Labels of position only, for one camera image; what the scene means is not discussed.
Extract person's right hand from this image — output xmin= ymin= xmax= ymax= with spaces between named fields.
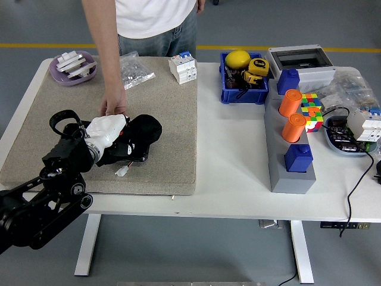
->
xmin=99 ymin=85 xmax=129 ymax=117

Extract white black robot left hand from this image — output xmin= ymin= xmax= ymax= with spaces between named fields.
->
xmin=85 ymin=113 xmax=136 ymax=156

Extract black table control panel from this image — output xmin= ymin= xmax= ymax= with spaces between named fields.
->
xmin=320 ymin=222 xmax=372 ymax=230

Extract clear bag of screws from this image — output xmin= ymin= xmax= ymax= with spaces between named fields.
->
xmin=118 ymin=50 xmax=156 ymax=91

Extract white T-shaped plastic piece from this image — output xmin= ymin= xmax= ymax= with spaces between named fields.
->
xmin=65 ymin=61 xmax=98 ymax=80

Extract person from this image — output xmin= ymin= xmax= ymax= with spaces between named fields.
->
xmin=82 ymin=0 xmax=207 ymax=117

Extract grey-brown mat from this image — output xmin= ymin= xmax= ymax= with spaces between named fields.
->
xmin=0 ymin=55 xmax=199 ymax=197

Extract purple bowl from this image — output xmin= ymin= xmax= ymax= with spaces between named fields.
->
xmin=48 ymin=50 xmax=98 ymax=88

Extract white plastic strip stack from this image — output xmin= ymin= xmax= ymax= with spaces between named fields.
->
xmin=55 ymin=55 xmax=86 ymax=72

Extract yellow ball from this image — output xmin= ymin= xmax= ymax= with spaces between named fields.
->
xmin=224 ymin=49 xmax=251 ymax=72

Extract white circuit breaker blue switches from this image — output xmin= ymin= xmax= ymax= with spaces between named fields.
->
xmin=168 ymin=51 xmax=198 ymax=86

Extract yellow round tape measure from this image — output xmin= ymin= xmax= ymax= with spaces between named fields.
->
xmin=247 ymin=58 xmax=270 ymax=76

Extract yellow black tape measure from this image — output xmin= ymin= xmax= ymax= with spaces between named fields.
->
xmin=240 ymin=70 xmax=264 ymax=88

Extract blue plastic bin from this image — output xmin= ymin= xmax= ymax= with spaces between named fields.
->
xmin=219 ymin=51 xmax=270 ymax=105

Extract blue block with knob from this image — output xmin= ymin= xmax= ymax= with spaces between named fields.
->
xmin=283 ymin=144 xmax=314 ymax=174
xmin=276 ymin=68 xmax=301 ymax=96

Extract white table leg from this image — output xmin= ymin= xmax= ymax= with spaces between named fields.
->
xmin=73 ymin=213 xmax=102 ymax=276
xmin=290 ymin=220 xmax=315 ymax=284

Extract orange cylinder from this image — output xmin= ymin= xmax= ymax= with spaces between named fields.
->
xmin=277 ymin=89 xmax=303 ymax=119
xmin=281 ymin=113 xmax=307 ymax=144

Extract grey distribution box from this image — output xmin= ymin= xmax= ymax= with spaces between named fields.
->
xmin=264 ymin=45 xmax=337 ymax=91

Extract multicolour puzzle cube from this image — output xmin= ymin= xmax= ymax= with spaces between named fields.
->
xmin=300 ymin=93 xmax=324 ymax=134

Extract small clear bag white label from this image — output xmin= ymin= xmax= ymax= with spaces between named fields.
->
xmin=320 ymin=94 xmax=346 ymax=110

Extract large clear bag of parts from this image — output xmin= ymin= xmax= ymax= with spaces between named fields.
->
xmin=299 ymin=67 xmax=377 ymax=116

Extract grey block holder base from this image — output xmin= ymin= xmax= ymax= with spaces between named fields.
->
xmin=263 ymin=86 xmax=317 ymax=195

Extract blue-grey bowl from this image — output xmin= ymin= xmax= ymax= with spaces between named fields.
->
xmin=323 ymin=116 xmax=377 ymax=158

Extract white circuit breaker stack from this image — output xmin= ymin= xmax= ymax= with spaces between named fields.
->
xmin=346 ymin=108 xmax=381 ymax=143

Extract wire with white connector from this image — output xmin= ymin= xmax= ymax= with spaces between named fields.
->
xmin=114 ymin=160 xmax=136 ymax=178

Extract black strap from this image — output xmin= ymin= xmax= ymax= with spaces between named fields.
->
xmin=236 ymin=85 xmax=253 ymax=100

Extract metal bracket under table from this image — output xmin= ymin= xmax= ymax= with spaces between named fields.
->
xmin=258 ymin=219 xmax=284 ymax=229

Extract black floor cable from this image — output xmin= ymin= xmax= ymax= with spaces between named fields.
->
xmin=278 ymin=272 xmax=299 ymax=286

